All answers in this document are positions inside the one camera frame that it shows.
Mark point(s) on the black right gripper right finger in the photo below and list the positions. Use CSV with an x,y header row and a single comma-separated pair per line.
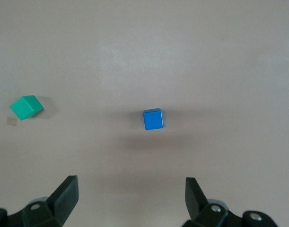
x,y
194,198

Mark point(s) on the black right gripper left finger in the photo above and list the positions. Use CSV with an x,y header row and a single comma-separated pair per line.
x,y
61,201

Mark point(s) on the blue wooden block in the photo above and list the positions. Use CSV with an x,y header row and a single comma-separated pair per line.
x,y
153,120

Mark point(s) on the green wooden block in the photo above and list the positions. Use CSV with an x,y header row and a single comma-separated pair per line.
x,y
23,108

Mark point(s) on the small clear tape square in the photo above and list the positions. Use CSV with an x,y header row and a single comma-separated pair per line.
x,y
11,122

